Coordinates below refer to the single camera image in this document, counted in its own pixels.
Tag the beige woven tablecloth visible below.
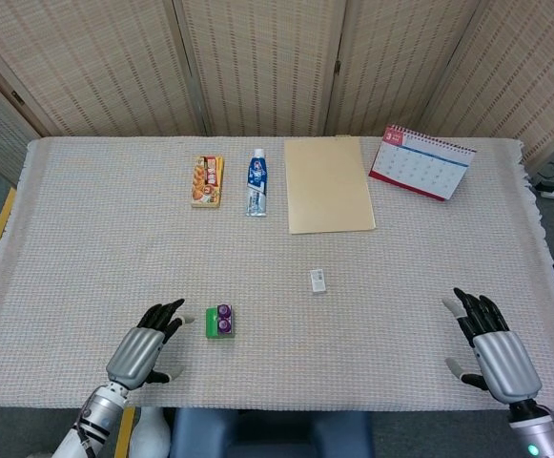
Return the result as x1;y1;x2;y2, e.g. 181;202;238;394
0;135;554;414

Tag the blue white toothpaste tube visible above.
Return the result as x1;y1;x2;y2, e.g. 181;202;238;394
244;147;270;219

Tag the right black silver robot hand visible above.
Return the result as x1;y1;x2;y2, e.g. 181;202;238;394
441;286;544;406

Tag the tan manila folder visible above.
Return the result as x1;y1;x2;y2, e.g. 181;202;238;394
283;136;377;236

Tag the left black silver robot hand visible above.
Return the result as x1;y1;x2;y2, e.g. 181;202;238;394
105;298;196;391

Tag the purple plastic toy brick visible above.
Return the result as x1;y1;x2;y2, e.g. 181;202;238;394
215;303;234;334

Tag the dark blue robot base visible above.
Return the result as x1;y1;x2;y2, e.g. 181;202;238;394
169;407;373;458

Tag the red white desk calendar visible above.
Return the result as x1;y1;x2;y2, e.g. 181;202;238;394
368;124;479;202

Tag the green purple small box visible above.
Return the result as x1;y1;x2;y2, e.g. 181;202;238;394
205;304;236;341

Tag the yellow orange food box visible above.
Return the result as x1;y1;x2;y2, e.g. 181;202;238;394
190;155;226;209

